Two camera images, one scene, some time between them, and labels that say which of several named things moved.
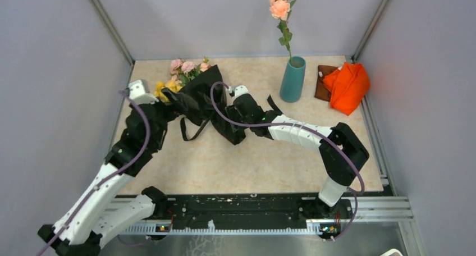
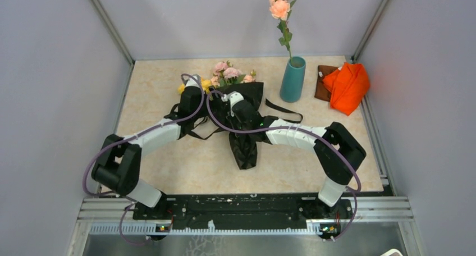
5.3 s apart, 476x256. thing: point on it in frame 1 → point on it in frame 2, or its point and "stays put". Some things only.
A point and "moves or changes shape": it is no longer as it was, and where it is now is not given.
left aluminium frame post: x=109 y=24 stays put
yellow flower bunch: x=171 y=85 → x=206 y=84
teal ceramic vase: x=292 y=81 stays put
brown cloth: x=321 y=91 stays put
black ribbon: x=270 y=100 moves or changes shape
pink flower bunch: x=183 y=71 → x=225 y=74
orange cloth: x=348 y=85 stays put
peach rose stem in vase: x=280 y=8 stays put
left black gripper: x=177 y=107 → x=204 y=114
